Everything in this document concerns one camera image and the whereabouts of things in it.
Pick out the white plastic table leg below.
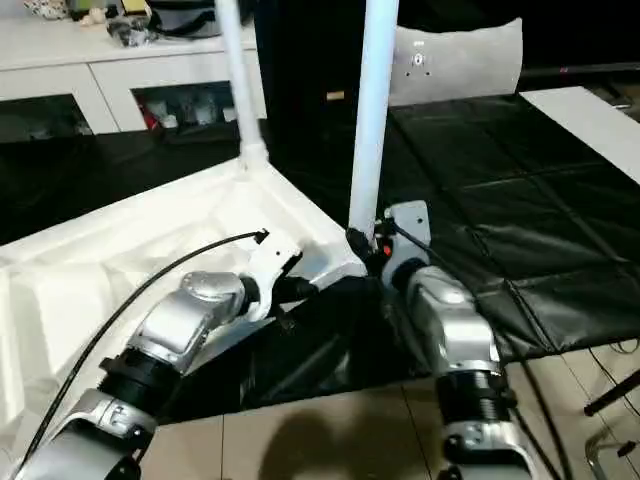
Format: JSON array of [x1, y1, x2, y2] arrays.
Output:
[[346, 0, 402, 247], [213, 0, 270, 175]]

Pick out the white plastic table top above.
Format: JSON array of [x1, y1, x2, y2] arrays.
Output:
[[0, 156, 370, 480]]

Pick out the black work mat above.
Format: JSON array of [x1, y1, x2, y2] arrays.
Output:
[[0, 89, 640, 421]]

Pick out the black box with yellow label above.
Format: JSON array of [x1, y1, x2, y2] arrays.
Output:
[[253, 0, 397, 132]]

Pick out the grey cushion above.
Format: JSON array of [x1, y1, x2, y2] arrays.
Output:
[[388, 16, 525, 108]]

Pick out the white flat board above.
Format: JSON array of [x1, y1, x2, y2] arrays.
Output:
[[517, 84, 640, 197]]

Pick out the black tripod leg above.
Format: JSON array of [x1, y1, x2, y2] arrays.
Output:
[[582, 378, 640, 417]]

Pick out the grey rounded device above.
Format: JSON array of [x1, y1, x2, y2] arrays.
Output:
[[148, 0, 225, 40]]

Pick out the dark tangled small object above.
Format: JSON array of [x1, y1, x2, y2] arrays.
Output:
[[105, 16, 152, 50]]

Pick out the white cabinet with glass doors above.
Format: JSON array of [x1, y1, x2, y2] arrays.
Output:
[[0, 18, 270, 140]]

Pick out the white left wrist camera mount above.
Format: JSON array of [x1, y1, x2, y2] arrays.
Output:
[[238, 238, 305, 322]]

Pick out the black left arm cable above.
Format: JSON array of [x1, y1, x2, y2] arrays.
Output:
[[18, 227, 272, 474]]

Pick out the thin floor cables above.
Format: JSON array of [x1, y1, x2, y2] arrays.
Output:
[[587, 339, 640, 386]]

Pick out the chrome metal frame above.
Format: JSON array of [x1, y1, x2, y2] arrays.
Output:
[[583, 428, 640, 480]]

